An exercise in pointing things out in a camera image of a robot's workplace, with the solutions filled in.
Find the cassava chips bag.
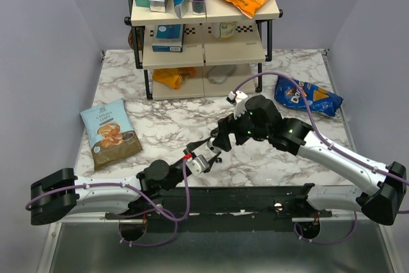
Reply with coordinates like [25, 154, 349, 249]
[80, 98, 143, 171]

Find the blue Doritos chip bag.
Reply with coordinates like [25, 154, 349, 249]
[274, 77, 343, 117]

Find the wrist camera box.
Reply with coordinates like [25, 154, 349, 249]
[226, 91, 249, 119]
[183, 154, 210, 176]

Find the beige three-tier shelf rack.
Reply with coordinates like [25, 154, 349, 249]
[124, 0, 282, 100]

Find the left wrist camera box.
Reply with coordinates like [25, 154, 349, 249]
[183, 154, 210, 176]

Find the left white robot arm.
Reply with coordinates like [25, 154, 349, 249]
[26, 137, 221, 226]

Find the blue white box middle shelf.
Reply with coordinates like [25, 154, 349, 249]
[152, 24, 185, 52]

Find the orange snack bag bottom shelf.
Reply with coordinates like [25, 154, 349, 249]
[152, 67, 196, 89]

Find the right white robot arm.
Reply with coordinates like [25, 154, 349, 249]
[213, 91, 408, 226]

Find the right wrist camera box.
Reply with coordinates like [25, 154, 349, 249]
[226, 91, 249, 119]

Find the cream printed mug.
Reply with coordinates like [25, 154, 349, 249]
[211, 21, 236, 40]

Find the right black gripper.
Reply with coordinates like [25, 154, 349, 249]
[213, 104, 270, 150]

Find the brown object behind rack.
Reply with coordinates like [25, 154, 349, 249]
[128, 30, 141, 50]

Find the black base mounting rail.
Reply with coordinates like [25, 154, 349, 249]
[123, 183, 332, 233]

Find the white earbud charging case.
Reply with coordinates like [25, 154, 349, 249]
[206, 137, 222, 154]

